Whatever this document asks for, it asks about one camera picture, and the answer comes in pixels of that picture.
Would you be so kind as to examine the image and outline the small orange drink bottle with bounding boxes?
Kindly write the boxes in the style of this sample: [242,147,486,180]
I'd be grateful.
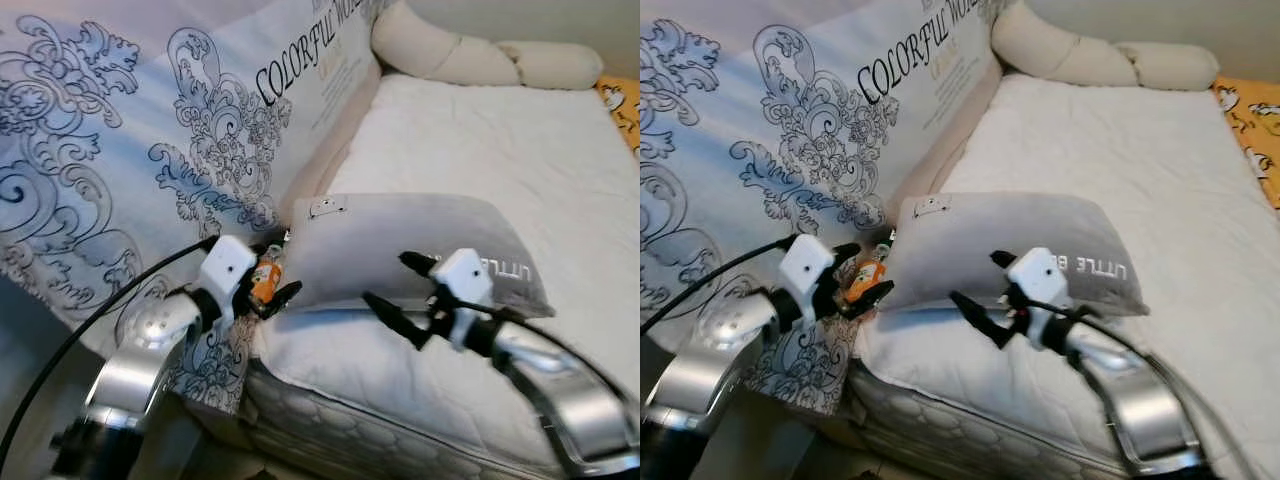
[845,243,891,304]
[252,245,285,304]

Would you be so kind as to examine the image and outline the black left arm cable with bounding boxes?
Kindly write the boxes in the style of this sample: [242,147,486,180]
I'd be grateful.
[640,236,796,336]
[0,236,219,471]

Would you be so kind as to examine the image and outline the grey plush pillow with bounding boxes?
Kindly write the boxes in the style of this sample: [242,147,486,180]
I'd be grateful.
[880,192,1149,319]
[283,193,556,319]

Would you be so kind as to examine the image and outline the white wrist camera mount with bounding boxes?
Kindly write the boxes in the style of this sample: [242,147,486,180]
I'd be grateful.
[1005,247,1069,351]
[200,237,258,326]
[778,234,836,319]
[430,248,493,351]

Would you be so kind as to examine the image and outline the yellow cartoon print blanket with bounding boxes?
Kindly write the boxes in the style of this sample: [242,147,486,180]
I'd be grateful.
[1212,78,1280,211]
[597,75,641,151]

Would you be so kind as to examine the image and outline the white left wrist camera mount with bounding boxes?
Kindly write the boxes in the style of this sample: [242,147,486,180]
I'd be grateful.
[778,234,836,319]
[200,237,258,326]

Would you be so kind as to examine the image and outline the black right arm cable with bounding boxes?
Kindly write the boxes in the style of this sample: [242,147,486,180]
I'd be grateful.
[1020,295,1261,480]
[437,290,641,411]

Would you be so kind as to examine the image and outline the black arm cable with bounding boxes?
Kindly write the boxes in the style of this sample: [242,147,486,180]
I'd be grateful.
[640,236,796,336]
[437,290,641,411]
[0,236,219,471]
[1020,295,1261,480]

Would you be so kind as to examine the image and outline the white quilted mattress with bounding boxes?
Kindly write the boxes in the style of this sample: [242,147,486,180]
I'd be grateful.
[245,72,641,480]
[850,72,1280,480]

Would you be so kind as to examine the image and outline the long beige bolster pillow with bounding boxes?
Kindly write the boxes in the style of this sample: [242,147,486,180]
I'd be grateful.
[370,0,604,91]
[990,0,1221,93]

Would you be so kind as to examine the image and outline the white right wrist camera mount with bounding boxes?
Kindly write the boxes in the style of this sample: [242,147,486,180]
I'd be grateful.
[430,248,493,351]
[1005,247,1069,351]

